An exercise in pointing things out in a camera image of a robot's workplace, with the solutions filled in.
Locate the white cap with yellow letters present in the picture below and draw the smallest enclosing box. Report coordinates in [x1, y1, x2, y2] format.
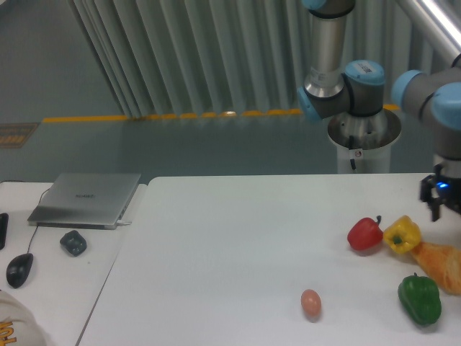
[1, 290, 46, 346]

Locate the golden bread loaf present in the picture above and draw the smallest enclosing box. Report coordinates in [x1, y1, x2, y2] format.
[411, 241, 460, 295]

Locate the black device at left edge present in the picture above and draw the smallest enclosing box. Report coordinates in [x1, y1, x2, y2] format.
[0, 213, 9, 250]

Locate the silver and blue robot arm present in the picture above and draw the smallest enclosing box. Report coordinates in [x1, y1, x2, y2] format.
[297, 1, 460, 220]

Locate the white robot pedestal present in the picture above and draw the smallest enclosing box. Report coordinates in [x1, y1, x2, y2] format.
[327, 109, 402, 174]

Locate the black computer mouse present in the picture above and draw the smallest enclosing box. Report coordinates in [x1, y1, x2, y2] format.
[6, 252, 34, 288]

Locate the brown egg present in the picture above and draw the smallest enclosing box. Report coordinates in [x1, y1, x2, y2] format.
[300, 289, 322, 318]

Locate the yellow bell pepper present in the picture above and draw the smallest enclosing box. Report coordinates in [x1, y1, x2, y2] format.
[383, 215, 422, 254]

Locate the red bell pepper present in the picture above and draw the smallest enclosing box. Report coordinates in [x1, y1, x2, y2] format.
[347, 216, 383, 251]

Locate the black pedestal cable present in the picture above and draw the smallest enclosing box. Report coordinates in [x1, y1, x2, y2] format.
[347, 134, 357, 172]

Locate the silver closed laptop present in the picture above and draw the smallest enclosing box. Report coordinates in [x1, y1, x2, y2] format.
[27, 173, 141, 230]

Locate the grey pleated curtain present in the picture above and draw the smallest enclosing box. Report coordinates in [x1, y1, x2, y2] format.
[71, 1, 449, 118]

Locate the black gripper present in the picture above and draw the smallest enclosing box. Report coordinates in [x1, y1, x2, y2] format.
[419, 164, 460, 222]

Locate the green bell pepper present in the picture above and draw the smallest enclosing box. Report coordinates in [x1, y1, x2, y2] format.
[398, 273, 442, 326]

